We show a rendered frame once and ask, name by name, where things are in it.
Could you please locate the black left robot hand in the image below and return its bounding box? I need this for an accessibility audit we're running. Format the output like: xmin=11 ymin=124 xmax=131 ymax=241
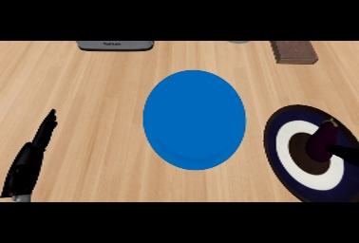
xmin=0 ymin=108 xmax=60 ymax=198

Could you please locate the brown rectangular block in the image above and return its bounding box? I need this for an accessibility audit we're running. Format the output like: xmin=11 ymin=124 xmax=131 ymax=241
xmin=269 ymin=41 xmax=320 ymax=65

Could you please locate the purple eggplant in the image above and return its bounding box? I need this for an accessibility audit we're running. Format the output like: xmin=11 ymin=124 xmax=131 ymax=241
xmin=305 ymin=118 xmax=340 ymax=163

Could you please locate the dark blue ringed plate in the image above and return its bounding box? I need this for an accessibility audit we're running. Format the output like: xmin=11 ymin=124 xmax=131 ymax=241
xmin=263 ymin=104 xmax=359 ymax=203

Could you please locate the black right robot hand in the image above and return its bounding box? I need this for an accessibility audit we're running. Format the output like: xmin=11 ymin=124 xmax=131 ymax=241
xmin=326 ymin=143 xmax=359 ymax=165

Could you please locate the grey appliance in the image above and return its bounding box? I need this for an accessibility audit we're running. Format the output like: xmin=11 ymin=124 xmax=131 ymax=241
xmin=76 ymin=41 xmax=156 ymax=52

